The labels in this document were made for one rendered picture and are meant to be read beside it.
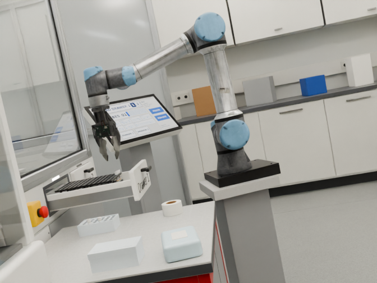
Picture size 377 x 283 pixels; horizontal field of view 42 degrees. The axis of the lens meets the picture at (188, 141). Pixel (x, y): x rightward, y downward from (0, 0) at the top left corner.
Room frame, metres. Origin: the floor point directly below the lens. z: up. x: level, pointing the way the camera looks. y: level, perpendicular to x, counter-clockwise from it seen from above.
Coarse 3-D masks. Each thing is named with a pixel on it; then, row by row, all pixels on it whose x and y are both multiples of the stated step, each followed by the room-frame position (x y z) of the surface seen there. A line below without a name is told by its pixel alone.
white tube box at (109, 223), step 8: (104, 216) 1.68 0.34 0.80; (112, 216) 1.67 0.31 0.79; (80, 224) 1.63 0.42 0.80; (88, 224) 1.62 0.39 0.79; (96, 224) 1.60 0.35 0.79; (104, 224) 1.59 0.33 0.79; (112, 224) 1.59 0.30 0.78; (80, 232) 1.60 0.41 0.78; (88, 232) 1.60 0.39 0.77; (96, 232) 1.60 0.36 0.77; (104, 232) 1.59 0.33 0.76
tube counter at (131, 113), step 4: (140, 108) 2.89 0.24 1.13; (144, 108) 2.90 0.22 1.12; (120, 112) 2.79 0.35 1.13; (124, 112) 2.80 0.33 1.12; (128, 112) 2.82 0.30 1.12; (132, 112) 2.83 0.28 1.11; (136, 112) 2.85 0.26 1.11; (140, 112) 2.86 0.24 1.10; (144, 112) 2.88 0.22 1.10; (124, 116) 2.78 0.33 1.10; (128, 116) 2.79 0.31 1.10
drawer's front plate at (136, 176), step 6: (144, 162) 1.96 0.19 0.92; (132, 168) 1.78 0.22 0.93; (138, 168) 1.82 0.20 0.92; (132, 174) 1.72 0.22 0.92; (138, 174) 1.80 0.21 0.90; (144, 174) 1.91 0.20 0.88; (132, 180) 1.72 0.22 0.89; (138, 180) 1.77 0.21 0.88; (144, 180) 1.89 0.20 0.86; (132, 186) 1.72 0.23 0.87; (138, 186) 1.75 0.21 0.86; (144, 186) 1.86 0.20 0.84; (138, 192) 1.73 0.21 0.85; (144, 192) 1.84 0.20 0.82; (138, 198) 1.72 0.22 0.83
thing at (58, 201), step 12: (48, 192) 1.85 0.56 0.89; (72, 192) 1.76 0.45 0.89; (84, 192) 1.76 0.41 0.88; (96, 192) 1.75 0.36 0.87; (108, 192) 1.75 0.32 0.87; (120, 192) 1.74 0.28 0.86; (132, 192) 1.74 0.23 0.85; (48, 204) 1.77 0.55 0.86; (60, 204) 1.76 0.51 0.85; (72, 204) 1.76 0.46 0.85; (84, 204) 1.76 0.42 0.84
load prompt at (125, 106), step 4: (120, 104) 2.84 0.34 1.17; (124, 104) 2.86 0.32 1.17; (128, 104) 2.87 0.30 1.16; (132, 104) 2.89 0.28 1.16; (136, 104) 2.90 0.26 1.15; (140, 104) 2.92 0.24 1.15; (112, 108) 2.79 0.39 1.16; (116, 108) 2.80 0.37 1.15; (120, 108) 2.81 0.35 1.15; (124, 108) 2.83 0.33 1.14; (128, 108) 2.85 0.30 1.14; (108, 112) 2.75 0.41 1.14; (112, 112) 2.76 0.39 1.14
